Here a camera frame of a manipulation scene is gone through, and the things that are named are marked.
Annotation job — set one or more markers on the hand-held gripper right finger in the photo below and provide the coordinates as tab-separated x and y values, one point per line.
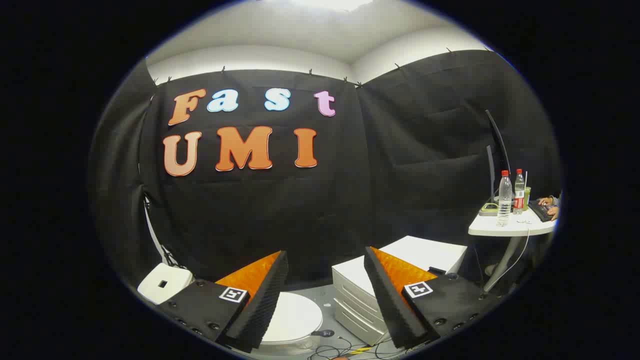
387	305

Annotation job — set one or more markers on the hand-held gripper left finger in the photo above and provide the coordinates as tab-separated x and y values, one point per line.
267	305

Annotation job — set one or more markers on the yellow black floor tape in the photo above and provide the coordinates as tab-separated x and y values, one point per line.
361	350

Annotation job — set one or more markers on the white drawer cabinet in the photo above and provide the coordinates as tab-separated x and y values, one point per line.
425	252

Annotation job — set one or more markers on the white box with black square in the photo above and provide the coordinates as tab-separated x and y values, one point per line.
175	275

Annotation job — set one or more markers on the black backdrop cloth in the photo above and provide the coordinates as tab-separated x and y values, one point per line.
300	210

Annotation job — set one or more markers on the white round-edged table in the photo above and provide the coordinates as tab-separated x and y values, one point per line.
510	226

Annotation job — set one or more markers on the clear water bottle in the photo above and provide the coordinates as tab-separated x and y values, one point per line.
504	200

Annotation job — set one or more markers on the red label drink bottle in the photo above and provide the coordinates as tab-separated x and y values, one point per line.
519	195

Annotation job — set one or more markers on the green cup with straw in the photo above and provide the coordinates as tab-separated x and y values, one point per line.
527	197

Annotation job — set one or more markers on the black keyboard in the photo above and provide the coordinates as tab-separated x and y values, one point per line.
540	211

